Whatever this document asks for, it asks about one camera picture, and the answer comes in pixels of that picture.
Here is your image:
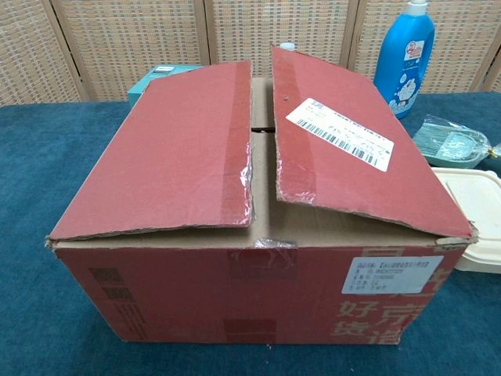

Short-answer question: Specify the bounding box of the woven wooden folding screen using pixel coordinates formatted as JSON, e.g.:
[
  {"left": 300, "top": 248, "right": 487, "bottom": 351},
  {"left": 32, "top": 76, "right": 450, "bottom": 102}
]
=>
[{"left": 0, "top": 0, "right": 501, "bottom": 107}]

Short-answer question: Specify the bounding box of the green dustpan set in bag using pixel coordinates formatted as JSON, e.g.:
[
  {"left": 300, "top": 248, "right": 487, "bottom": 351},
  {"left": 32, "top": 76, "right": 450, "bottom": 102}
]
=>
[{"left": 413, "top": 114, "right": 501, "bottom": 171}]

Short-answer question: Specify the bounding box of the blue pump detergent bottle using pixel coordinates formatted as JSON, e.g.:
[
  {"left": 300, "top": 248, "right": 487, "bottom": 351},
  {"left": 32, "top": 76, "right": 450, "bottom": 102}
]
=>
[{"left": 373, "top": 0, "right": 437, "bottom": 120}]

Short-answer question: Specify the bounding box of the teal product box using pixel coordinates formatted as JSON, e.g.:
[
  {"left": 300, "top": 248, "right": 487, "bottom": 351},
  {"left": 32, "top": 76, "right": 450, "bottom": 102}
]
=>
[{"left": 127, "top": 65, "right": 204, "bottom": 105}]

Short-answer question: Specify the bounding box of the red printed cardboard box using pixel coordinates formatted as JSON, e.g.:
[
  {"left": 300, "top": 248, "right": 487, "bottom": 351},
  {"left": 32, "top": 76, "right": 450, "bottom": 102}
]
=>
[{"left": 45, "top": 43, "right": 481, "bottom": 346}]

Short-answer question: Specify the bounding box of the beige lidded food container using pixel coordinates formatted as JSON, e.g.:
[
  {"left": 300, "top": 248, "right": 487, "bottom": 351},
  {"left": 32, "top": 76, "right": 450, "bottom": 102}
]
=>
[{"left": 431, "top": 165, "right": 501, "bottom": 274}]

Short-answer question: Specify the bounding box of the blue table cloth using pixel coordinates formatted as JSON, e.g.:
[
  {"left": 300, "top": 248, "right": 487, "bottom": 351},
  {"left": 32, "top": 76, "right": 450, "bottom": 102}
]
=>
[{"left": 0, "top": 91, "right": 501, "bottom": 376}]

